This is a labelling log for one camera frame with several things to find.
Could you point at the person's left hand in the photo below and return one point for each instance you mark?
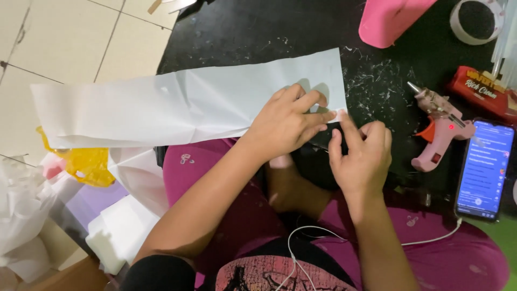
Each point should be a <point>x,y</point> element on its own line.
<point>278,129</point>

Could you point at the person's right hand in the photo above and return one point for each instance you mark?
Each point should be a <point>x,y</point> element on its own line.
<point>363,161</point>

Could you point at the long white paper sheet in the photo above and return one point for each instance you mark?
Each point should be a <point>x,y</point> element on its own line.
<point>161,105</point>

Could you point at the pink hot glue gun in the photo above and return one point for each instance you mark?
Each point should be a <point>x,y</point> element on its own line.
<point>442,127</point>

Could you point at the pink trousers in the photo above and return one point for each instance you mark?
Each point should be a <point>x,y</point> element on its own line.
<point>444,250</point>

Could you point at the black smartphone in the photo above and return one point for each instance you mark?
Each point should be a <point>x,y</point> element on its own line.
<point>484,169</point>

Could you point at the red snack packet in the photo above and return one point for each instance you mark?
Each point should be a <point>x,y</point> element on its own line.
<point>480,91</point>

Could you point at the black printed shirt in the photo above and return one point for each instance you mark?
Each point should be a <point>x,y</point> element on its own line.
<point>258,270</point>

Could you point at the pink plastic container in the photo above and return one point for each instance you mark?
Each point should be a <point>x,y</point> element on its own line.
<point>387,20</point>

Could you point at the folded white paper sheet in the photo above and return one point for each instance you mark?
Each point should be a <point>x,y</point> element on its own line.
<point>139,178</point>

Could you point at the small wooden stick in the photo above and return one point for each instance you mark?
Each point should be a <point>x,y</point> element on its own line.
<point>154,6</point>

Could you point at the white tape roll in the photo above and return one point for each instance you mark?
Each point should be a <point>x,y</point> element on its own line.
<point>476,20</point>

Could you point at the bundle of clear glue sticks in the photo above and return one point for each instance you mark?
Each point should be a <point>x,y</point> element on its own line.
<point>507,44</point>

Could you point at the white foam block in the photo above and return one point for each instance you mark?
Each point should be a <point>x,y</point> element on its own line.
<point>121,230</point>

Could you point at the yellow plastic bag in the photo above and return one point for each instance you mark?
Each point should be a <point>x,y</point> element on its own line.
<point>87,165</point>

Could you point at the purple sheet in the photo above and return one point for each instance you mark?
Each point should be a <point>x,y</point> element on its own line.
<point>95,202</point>

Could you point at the brown cardboard box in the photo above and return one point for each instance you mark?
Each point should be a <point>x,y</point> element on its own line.
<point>68,277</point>

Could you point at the heap of clear plastic wrap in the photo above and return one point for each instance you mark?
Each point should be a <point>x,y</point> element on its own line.
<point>22,210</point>

